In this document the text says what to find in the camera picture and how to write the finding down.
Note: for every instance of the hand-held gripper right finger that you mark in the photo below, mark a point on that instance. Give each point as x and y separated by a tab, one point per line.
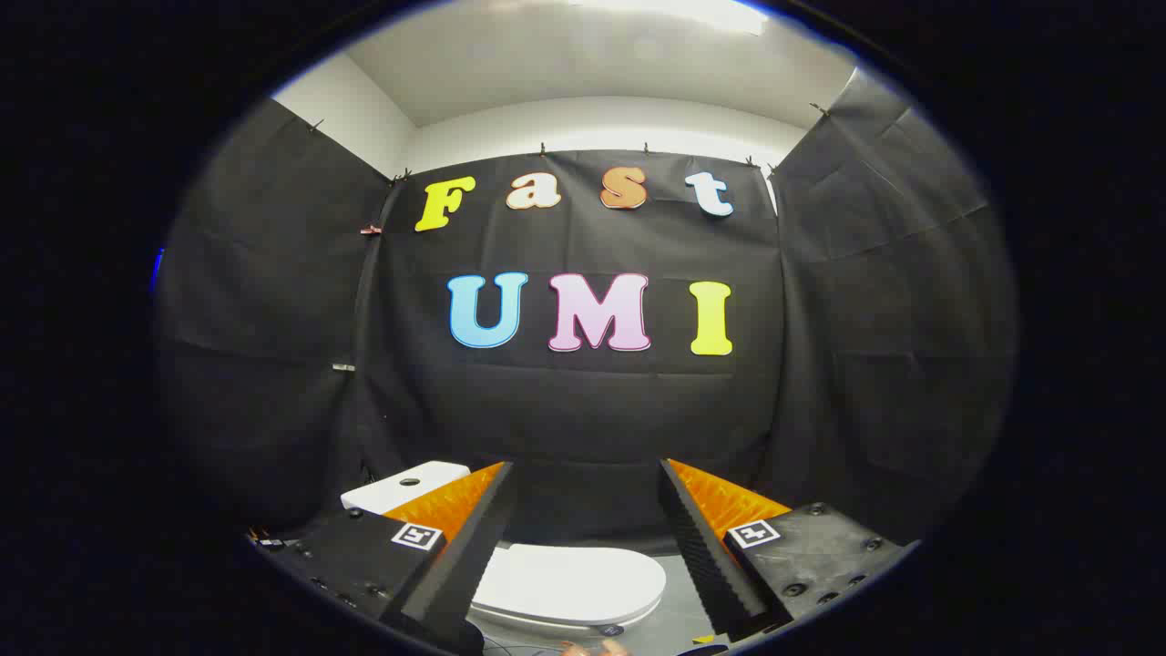
701	547

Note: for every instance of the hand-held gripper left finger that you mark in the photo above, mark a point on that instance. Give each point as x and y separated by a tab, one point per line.
469	547

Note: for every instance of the white toilet lid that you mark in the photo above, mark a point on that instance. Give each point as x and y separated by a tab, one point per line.
574	583

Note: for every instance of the white toilet tank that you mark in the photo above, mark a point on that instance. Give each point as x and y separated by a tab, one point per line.
401	492

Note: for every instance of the grey platform board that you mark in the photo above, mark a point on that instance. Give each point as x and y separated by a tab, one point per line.
671	633

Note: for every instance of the black backdrop cloth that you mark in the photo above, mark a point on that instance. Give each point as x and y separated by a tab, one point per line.
583	410

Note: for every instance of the ceiling light panel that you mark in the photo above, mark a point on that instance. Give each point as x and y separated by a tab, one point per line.
674	11

